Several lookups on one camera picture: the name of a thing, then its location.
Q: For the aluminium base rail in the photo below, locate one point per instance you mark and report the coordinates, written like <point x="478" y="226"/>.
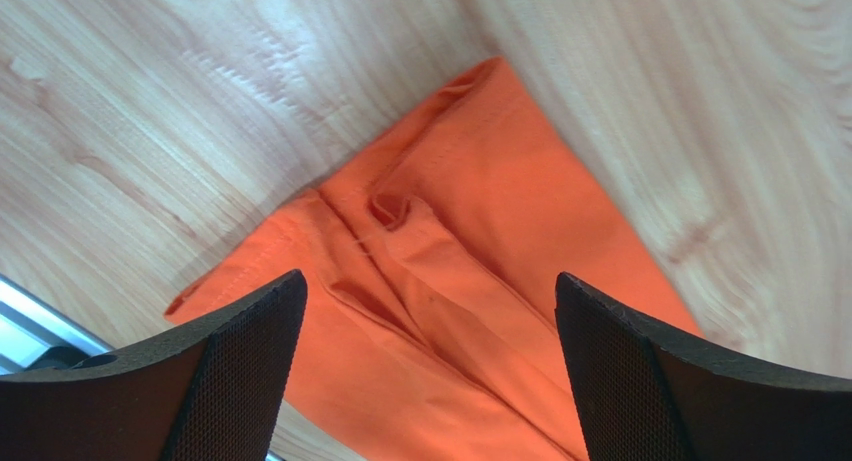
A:
<point x="40" y="327"/>

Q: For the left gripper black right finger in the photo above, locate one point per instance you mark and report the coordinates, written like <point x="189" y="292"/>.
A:
<point x="647" y="390"/>

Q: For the orange t-shirt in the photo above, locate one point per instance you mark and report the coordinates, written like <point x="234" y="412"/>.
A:
<point x="431" y="260"/>

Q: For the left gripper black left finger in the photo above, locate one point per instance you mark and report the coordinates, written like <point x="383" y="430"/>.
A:
<point x="166" y="394"/>

